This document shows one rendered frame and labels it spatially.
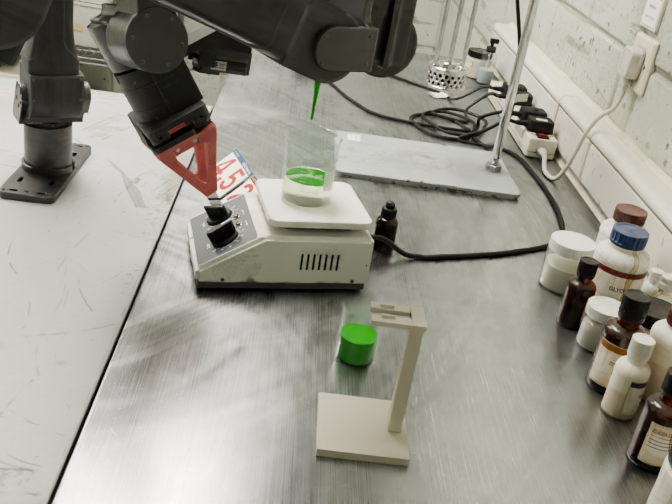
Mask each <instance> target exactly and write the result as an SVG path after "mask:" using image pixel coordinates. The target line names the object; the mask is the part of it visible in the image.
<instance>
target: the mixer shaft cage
mask: <svg viewBox="0 0 672 504"><path fill-rule="evenodd" d="M450 3H451V0H446V5H445V10H444V15H443V20H442V24H441V29H440V34H439V39H438V44H437V49H436V54H435V59H434V60H430V61H428V64H427V67H428V69H429V70H428V75H427V79H426V80H425V83H426V84H427V85H428V86H430V87H433V88H436V89H439V90H444V91H451V92H459V91H463V90H464V89H465V87H464V83H465V79H466V76H467V75H469V71H470V69H469V68H468V67H467V66H465V62H466V58H467V53H468V48H469V44H470V39H471V35H472V30H473V26H474V21H475V17H476V12H477V7H478V3H479V0H474V4H473V9H472V14H471V18H470V23H469V28H468V32H467V37H466V41H465V46H464V51H463V55H462V60H461V64H460V63H456V62H453V61H454V60H453V56H454V51H455V46H456V42H457V37H458V32H459V27H460V23H461V18H462V13H463V9H464V4H465V0H460V2H459V7H458V12H457V17H456V22H455V26H454V31H453V36H452V41H451V45H450V50H449V55H448V58H447V59H446V60H439V57H440V52H441V47H442V42H443V37H444V32H445V27H446V22H447V17H448V13H449V8H450ZM438 85H439V86H438ZM443 86H446V87H443ZM450 87H451V88H450Z"/></svg>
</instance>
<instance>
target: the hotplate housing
mask: <svg viewBox="0 0 672 504"><path fill-rule="evenodd" d="M244 196H245V199H246V202H247V205H248V208H249V211H250V214H251V217H252V220H253V223H254V226H255V229H256V232H257V235H258V237H257V238H256V239H254V240H252V241H250V242H248V243H245V244H243V245H241V246H239V247H237V248H235V249H232V250H230V251H228V252H226V253H224V254H222V255H220V256H217V257H215V258H213V259H211V260H209V261H207V262H205V263H202V264H199V265H198V261H197V255H196V250H195V244H194V239H193V233H192V227H191V222H188V223H187V236H188V242H189V248H190V254H191V260H192V266H193V272H194V278H195V279H196V285H197V288H276V289H363V288H364V284H363V283H364V282H365V281H367V279H368V273H369V268H370V263H371V257H372V252H373V247H374V240H373V239H372V237H371V235H370V234H369V232H368V230H348V229H316V228H283V227H275V226H272V225H270V224H269V222H268V220H267V217H266V214H265V211H264V209H263V206H262V203H261V200H260V198H259V195H258V192H257V191H252V192H246V193H244Z"/></svg>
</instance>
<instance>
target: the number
mask: <svg viewBox="0 0 672 504"><path fill-rule="evenodd" d="M246 176H247V173H246V172H245V170H244V169H243V167H242V165H241V164H240V162H239V161H238V159H237V158H236V156H235V155H234V153H232V154H231V155H229V156H228V157H226V158H225V159H224V160H222V161H221V162H220V163H218V164H217V185H218V188H219V190H220V192H221V193H222V194H223V193H224V192H226V191H227V190H228V189H230V188H231V187H232V186H234V185H235V184H236V183H238V182H239V181H240V180H242V179H243V178H245V177H246Z"/></svg>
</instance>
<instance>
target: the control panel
mask: <svg viewBox="0 0 672 504"><path fill-rule="evenodd" d="M223 204H224V206H225V207H227V208H230V209H231V211H232V214H231V216H230V217H229V218H228V219H231V220H232V221H233V223H234V225H235V223H236V222H237V221H241V222H242V223H241V224H239V225H235V227H236V230H237V232H238V235H237V237H236V239H235V240H234V241H233V242H231V243H230V244H228V245H226V246H223V247H213V245H212V244H211V242H210V240H209V238H208V236H207V235H206V233H207V231H209V230H210V229H212V228H214V227H215V226H217V225H219V224H217V225H209V224H208V223H207V221H206V220H207V217H208V215H207V213H206V212H204V213H202V214H200V215H198V216H196V217H193V218H191V219H190V222H191V227H192V233H193V239H194V244H195V250H196V255H197V261H198V265H199V264H202V263H205V262H207V261H209V260H211V259H213V258H215V257H217V256H220V255H222V254H224V253H226V252H228V251H230V250H232V249H235V248H237V247H239V246H241V245H243V244H245V243H248V242H250V241H252V240H254V239H256V238H257V237H258V235H257V232H256V229H255V226H254V223H253V220H252V217H251V214H250V211H249V208H248V205H247V202H246V199H245V196H244V194H243V195H241V196H239V197H236V198H234V199H232V200H230V201H228V202H226V203H223ZM236 213H238V214H240V215H239V216H238V217H236V218H233V215H234V214H236ZM228 219H227V220H228Z"/></svg>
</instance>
